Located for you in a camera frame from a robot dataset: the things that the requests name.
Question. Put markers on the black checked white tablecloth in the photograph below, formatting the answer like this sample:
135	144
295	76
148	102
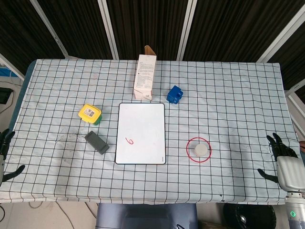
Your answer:
226	107

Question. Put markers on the white whiteboard black rim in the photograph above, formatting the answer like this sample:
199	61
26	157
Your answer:
140	124

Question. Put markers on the black tyre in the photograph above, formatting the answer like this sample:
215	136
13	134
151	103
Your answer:
250	214

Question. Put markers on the white metal frame post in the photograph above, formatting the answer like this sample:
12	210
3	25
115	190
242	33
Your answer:
13	68
108	28
295	105
187	28
281	35
51	31

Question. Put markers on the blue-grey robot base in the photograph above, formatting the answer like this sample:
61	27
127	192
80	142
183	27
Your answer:
147	214

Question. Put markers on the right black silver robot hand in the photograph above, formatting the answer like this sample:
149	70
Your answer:
289	171

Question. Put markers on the white red carton box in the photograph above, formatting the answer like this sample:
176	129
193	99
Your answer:
144	76

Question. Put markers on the white round cap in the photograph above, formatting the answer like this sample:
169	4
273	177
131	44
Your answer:
201	150

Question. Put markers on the dark grey eraser block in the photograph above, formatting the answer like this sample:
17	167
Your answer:
96	142

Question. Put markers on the blue toy brick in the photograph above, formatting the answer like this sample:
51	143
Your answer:
174	94

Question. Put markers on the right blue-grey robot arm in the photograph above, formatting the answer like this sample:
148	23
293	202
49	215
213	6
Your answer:
295	210

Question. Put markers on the green container yellow lid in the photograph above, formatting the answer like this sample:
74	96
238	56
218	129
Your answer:
89	113

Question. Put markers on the black floor box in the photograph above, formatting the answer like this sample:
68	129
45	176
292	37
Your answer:
4	95

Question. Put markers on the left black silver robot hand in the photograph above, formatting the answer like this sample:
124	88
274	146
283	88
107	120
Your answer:
5	143

